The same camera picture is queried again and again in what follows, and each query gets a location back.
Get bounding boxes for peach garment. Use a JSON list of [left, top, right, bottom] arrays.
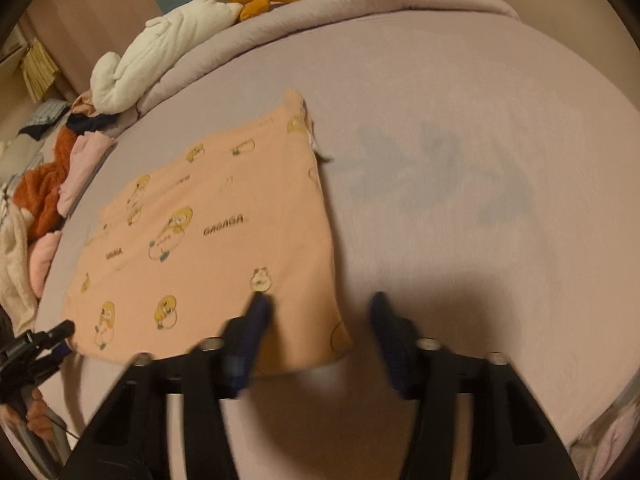
[[70, 91, 103, 117]]

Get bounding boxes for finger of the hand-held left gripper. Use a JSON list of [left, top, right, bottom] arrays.
[[34, 320, 77, 350]]

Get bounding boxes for cream fleece blanket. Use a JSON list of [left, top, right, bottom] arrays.
[[0, 182, 41, 323]]

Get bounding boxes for rust fluffy garment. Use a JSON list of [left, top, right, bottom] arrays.
[[12, 125, 78, 241]]

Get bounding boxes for lilac bed sheet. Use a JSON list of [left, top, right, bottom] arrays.
[[32, 7, 638, 480]]

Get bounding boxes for person's left hand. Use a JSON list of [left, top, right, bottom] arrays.
[[25, 389, 65, 442]]

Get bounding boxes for orange cartoon print shirt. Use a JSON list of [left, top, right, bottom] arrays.
[[65, 88, 353, 378]]

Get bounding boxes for white goose plush toy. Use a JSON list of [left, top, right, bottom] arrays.
[[90, 0, 326, 116]]

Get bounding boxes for yellow books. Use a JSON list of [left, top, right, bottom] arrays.
[[19, 39, 62, 105]]

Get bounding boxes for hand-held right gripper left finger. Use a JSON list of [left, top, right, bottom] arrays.
[[75, 292, 275, 480]]

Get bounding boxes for pink fleece folded garment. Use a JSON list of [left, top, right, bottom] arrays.
[[27, 230, 63, 296]]

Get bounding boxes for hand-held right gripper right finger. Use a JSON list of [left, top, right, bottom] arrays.
[[369, 291, 583, 480]]

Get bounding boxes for plaid bedding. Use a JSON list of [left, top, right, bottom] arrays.
[[17, 99, 72, 137]]

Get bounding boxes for lilac quilt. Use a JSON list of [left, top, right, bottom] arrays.
[[107, 0, 521, 138]]

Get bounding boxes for black garment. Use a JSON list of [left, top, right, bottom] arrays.
[[66, 112, 121, 133]]

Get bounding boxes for pale pink cloth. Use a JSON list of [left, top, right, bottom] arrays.
[[569, 389, 638, 477]]

